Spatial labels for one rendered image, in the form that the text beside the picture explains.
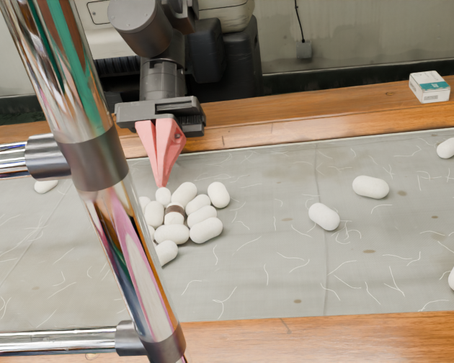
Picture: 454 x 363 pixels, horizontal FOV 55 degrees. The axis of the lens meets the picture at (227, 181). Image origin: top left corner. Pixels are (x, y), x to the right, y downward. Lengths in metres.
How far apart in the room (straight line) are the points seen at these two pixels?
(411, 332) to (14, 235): 0.43
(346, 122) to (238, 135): 0.15
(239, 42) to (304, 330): 1.07
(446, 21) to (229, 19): 1.52
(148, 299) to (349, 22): 2.35
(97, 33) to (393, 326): 0.94
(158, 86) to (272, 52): 2.02
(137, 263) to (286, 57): 2.38
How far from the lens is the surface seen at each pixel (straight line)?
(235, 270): 0.42
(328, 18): 2.49
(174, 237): 0.45
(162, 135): 0.51
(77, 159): 0.17
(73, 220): 0.55
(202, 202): 0.48
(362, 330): 0.34
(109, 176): 0.17
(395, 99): 0.65
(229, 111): 0.65
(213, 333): 0.35
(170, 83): 0.54
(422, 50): 2.61
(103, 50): 1.10
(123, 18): 0.52
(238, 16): 1.30
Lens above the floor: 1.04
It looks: 34 degrees down
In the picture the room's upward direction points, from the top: 10 degrees counter-clockwise
